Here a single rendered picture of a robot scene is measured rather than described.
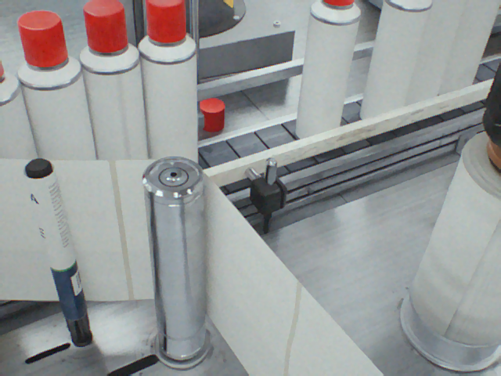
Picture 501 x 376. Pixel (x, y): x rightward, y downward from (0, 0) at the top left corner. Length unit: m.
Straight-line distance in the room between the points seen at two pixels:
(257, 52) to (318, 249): 0.40
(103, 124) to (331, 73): 0.24
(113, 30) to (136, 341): 0.26
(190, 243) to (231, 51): 0.52
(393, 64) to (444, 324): 0.32
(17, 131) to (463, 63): 0.54
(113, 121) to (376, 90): 0.32
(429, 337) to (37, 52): 0.39
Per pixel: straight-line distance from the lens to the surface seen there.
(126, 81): 0.52
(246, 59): 0.88
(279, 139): 0.70
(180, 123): 0.56
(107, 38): 0.51
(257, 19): 0.92
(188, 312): 0.43
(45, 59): 0.50
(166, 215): 0.36
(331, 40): 0.62
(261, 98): 0.86
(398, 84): 0.70
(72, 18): 1.08
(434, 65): 0.75
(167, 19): 0.52
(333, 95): 0.65
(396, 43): 0.68
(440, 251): 0.45
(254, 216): 0.65
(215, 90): 0.64
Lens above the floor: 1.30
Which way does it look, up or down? 43 degrees down
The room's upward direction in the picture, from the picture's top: 4 degrees clockwise
